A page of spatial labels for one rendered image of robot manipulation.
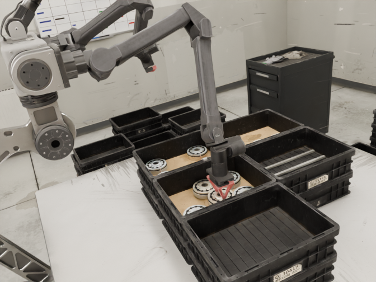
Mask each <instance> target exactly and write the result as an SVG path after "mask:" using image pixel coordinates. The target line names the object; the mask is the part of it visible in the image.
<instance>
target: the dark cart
mask: <svg viewBox="0 0 376 282"><path fill-rule="evenodd" d="M289 51H290V52H293V51H297V52H300V51H303V52H305V53H307V54H308V55H307V56H304V57H301V59H286V60H283V61H282V62H277V63H272V64H265V63H262V62H265V61H266V58H272V56H273V55H274V56H275V57H276V56H280V57H281V56H282V55H283V54H285V53H288V52H289ZM332 67H333V51H326V50H319V49H311V48H304V47H300V46H294V47H291V48H287V49H283V50H279V51H275V52H273V53H268V54H265V55H261V56H258V57H254V58H250V59H246V72H247V94H248V114H252V113H254V112H258V111H261V110H265V109H270V110H273V111H275V112H278V113H280V114H282V115H284V116H286V117H288V118H291V119H293V120H295V121H297V122H299V123H302V124H304V126H308V127H310V128H312V129H315V130H317V131H320V132H321V133H324V134H326V133H328V127H329V118H330V101H331V85H332Z"/></svg>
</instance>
